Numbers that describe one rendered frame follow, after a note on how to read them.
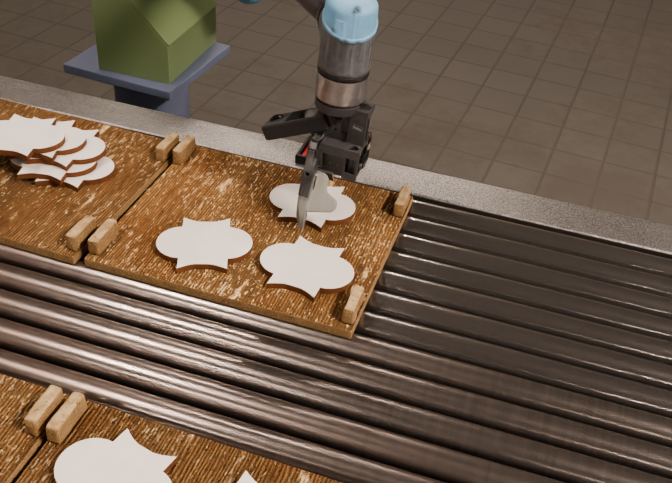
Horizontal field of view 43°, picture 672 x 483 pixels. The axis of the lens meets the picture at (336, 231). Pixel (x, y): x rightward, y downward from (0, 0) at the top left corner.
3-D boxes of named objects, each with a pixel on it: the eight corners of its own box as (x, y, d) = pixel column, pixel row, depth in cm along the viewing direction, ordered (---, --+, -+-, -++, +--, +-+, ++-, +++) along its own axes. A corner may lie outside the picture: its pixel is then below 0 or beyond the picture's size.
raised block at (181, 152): (187, 146, 149) (186, 133, 148) (196, 149, 149) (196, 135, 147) (171, 163, 145) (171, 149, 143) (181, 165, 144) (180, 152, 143)
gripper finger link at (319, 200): (325, 237, 127) (343, 177, 127) (289, 226, 128) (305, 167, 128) (329, 237, 130) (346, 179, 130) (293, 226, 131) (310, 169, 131)
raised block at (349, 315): (353, 295, 120) (354, 281, 119) (365, 299, 120) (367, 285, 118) (340, 323, 116) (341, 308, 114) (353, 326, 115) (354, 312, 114)
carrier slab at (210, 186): (190, 151, 151) (189, 143, 150) (412, 203, 142) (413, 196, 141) (84, 266, 124) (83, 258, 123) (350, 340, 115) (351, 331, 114)
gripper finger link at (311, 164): (305, 197, 126) (321, 140, 126) (295, 194, 127) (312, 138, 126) (312, 199, 131) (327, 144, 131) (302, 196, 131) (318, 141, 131)
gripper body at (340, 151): (353, 187, 128) (364, 118, 120) (300, 172, 129) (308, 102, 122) (368, 162, 134) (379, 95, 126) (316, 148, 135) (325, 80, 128)
